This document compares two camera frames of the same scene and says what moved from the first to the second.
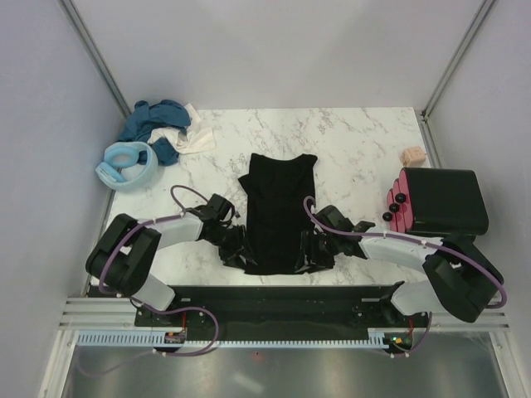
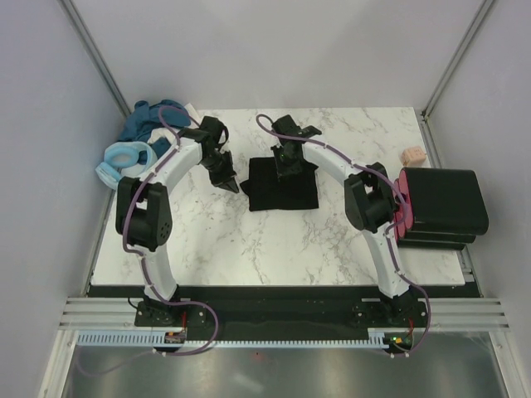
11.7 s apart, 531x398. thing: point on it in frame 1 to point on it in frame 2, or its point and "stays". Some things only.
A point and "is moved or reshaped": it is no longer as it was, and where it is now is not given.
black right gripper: (308, 240) to (282, 171)
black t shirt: (280, 193) is moved or reshaped
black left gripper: (239, 247) to (226, 180)
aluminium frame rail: (119, 314) stays
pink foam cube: (412, 156) stays
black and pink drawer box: (439, 201) stays
